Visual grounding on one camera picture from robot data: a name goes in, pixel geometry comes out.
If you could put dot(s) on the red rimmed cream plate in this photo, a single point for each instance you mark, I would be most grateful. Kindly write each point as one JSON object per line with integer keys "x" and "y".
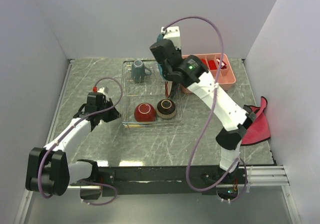
{"x": 169, "y": 89}

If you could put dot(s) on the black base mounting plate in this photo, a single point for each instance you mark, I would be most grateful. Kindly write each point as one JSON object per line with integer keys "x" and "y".
{"x": 156, "y": 180}

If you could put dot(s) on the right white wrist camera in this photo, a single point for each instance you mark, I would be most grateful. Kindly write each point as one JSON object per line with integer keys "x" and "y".
{"x": 172, "y": 33}

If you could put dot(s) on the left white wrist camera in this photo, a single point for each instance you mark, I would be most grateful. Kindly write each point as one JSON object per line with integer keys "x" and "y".
{"x": 103, "y": 90}

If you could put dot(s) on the black floral square plate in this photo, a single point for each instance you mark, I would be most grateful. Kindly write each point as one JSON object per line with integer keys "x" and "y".
{"x": 176, "y": 89}

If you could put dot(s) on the pink cloth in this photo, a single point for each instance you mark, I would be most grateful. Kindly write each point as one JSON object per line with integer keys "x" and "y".
{"x": 259, "y": 130}

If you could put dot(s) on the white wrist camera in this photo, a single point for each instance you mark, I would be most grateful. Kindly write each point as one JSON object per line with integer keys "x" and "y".
{"x": 172, "y": 33}
{"x": 103, "y": 90}

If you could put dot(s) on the teal scalloped plate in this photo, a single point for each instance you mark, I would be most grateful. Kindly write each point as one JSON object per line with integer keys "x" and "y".
{"x": 160, "y": 69}

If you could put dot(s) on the cream bowl brown stripes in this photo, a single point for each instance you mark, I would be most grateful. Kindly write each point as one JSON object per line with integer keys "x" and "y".
{"x": 145, "y": 112}

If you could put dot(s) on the wire dish rack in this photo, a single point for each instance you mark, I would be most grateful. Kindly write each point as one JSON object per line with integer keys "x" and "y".
{"x": 151, "y": 91}

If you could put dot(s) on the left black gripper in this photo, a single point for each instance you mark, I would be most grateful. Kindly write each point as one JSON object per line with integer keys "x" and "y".
{"x": 115, "y": 114}

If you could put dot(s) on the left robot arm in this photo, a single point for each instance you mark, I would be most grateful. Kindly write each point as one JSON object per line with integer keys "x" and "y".
{"x": 48, "y": 170}

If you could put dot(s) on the red white item in tray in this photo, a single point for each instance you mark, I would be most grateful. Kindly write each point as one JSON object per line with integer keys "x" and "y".
{"x": 223, "y": 65}

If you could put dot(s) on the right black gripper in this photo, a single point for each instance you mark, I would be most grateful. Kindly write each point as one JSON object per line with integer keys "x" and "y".
{"x": 179, "y": 51}

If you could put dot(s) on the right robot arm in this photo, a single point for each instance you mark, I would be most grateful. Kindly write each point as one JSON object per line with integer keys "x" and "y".
{"x": 193, "y": 74}

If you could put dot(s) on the dark brown patterned bowl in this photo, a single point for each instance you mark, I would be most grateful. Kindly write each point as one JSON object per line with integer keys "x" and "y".
{"x": 166, "y": 109}

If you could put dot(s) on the aluminium rail frame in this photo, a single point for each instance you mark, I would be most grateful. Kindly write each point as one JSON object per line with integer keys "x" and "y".
{"x": 268, "y": 200}

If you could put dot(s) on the green mug cream inside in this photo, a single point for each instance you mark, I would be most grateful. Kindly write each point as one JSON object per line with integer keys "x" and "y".
{"x": 139, "y": 71}

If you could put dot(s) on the pink compartment tray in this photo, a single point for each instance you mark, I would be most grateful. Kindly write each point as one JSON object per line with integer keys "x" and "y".
{"x": 226, "y": 78}

